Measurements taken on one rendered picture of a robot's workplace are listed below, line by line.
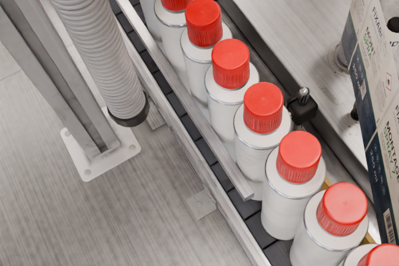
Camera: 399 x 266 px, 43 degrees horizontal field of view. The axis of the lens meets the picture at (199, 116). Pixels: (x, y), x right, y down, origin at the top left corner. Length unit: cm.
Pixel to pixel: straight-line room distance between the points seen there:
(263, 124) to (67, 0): 20
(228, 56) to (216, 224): 27
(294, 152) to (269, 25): 34
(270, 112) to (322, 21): 33
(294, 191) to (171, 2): 21
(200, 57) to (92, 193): 27
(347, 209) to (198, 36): 20
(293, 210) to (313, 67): 26
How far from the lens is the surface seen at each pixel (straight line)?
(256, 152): 46
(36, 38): 49
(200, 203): 65
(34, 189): 71
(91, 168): 69
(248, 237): 59
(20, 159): 74
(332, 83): 67
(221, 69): 43
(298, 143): 40
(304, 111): 60
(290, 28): 71
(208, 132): 54
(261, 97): 42
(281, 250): 59
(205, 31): 46
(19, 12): 46
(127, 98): 39
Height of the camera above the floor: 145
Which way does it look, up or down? 63 degrees down
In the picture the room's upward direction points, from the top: 11 degrees counter-clockwise
